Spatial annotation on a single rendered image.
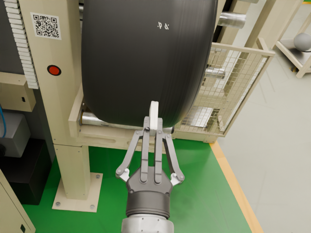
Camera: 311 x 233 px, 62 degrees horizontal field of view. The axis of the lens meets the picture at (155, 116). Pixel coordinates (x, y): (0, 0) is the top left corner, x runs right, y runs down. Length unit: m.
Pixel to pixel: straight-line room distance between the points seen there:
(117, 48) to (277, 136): 2.11
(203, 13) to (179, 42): 0.08
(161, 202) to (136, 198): 0.04
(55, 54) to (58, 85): 0.13
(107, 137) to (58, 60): 0.32
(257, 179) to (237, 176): 0.16
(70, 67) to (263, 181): 1.69
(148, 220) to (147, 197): 0.04
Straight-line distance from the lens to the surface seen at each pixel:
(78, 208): 1.76
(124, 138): 0.97
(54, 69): 0.92
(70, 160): 1.36
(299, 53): 3.54
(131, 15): 0.59
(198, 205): 1.88
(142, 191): 0.45
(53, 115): 1.10
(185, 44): 0.59
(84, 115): 0.96
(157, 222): 0.43
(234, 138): 2.30
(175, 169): 0.49
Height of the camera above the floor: 1.65
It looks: 48 degrees down
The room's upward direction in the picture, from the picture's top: 14 degrees clockwise
